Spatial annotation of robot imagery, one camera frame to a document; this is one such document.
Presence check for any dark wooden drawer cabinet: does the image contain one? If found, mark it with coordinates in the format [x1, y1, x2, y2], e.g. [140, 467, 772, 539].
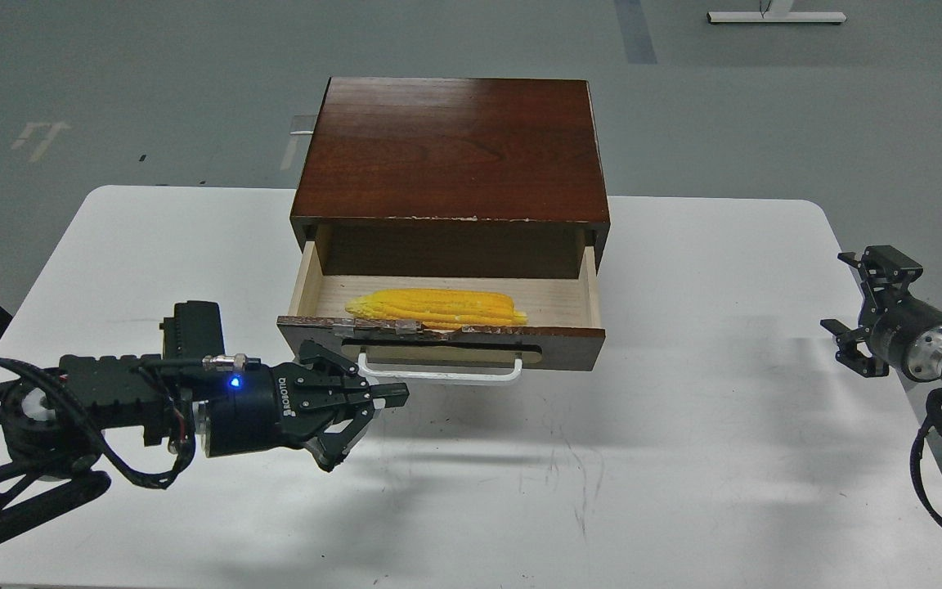
[290, 77, 612, 278]

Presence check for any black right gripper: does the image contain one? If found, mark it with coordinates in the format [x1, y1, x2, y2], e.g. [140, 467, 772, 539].
[819, 245, 942, 383]

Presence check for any white drawer handle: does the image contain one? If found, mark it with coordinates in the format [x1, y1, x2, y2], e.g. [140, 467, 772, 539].
[357, 352, 524, 385]

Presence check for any light wood drawer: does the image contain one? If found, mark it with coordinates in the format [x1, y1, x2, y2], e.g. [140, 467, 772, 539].
[277, 220, 606, 371]

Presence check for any yellow corn cob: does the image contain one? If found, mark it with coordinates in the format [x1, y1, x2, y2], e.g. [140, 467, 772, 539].
[344, 288, 528, 330]

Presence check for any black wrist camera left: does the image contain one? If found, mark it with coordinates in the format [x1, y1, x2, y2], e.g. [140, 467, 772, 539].
[159, 301, 225, 359]

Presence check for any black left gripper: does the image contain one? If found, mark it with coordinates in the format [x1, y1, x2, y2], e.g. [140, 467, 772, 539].
[203, 340, 409, 472]

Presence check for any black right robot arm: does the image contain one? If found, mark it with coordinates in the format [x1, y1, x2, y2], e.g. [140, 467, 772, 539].
[821, 245, 942, 437]

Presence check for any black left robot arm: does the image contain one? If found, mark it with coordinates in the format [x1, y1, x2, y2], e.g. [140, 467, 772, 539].
[0, 340, 409, 544]

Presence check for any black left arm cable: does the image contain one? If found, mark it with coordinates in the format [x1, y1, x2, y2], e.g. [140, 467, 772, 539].
[0, 352, 198, 492]

